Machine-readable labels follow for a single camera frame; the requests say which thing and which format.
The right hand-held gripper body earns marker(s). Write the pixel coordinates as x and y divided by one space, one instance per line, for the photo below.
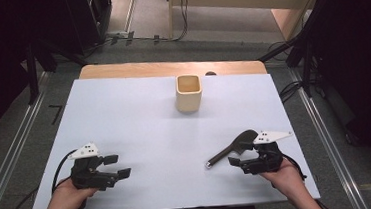
264 160

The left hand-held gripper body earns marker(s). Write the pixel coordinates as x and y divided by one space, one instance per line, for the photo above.
85 177

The beige square cup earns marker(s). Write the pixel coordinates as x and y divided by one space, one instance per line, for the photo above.
189 99

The person's left hand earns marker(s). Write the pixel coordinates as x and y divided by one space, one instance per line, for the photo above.
72 198

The person's right hand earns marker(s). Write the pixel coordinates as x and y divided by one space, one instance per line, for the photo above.
284 180

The white board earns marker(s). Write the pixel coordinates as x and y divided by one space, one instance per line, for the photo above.
160 146

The black metal stand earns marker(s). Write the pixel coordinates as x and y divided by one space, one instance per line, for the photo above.
32 76
305 61

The dark equipment cabinet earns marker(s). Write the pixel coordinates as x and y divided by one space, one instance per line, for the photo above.
86 22

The metal floor rail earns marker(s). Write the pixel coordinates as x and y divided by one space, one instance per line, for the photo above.
330 140
12 144

